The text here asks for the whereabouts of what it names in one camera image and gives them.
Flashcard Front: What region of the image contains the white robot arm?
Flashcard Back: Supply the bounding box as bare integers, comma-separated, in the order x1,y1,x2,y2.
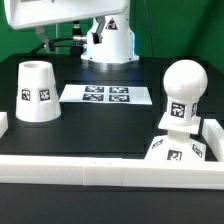
4,0,139,70

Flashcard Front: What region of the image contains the white lamp bulb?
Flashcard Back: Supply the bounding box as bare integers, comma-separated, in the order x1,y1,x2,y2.
163,60,208,125

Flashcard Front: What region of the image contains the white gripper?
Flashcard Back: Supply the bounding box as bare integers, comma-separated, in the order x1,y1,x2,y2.
4,0,128,52

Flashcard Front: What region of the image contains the white thin cable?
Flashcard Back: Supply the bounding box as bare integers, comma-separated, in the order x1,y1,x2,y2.
54,23,60,56

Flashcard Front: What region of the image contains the white right fence wall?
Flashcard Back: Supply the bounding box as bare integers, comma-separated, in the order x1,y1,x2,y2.
202,119,224,162

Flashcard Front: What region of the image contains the white marker sheet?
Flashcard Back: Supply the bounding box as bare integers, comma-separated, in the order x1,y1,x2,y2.
60,84,152,105

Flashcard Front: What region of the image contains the white lamp base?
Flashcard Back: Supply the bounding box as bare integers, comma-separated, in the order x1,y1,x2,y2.
145,112,206,162

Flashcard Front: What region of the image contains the white front fence wall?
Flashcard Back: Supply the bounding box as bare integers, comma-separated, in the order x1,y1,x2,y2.
0,155,224,190

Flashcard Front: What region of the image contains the white left fence block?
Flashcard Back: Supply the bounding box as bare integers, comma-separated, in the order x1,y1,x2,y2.
0,112,8,138

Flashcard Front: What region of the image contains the white fence wall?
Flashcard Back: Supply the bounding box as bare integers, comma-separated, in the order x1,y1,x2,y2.
202,119,224,162
0,155,224,190

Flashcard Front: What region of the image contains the black cable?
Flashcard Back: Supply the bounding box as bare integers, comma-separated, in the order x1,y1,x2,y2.
30,19,88,56

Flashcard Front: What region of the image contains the white lamp shade cone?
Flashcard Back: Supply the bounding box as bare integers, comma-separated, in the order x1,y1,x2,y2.
16,61,61,122

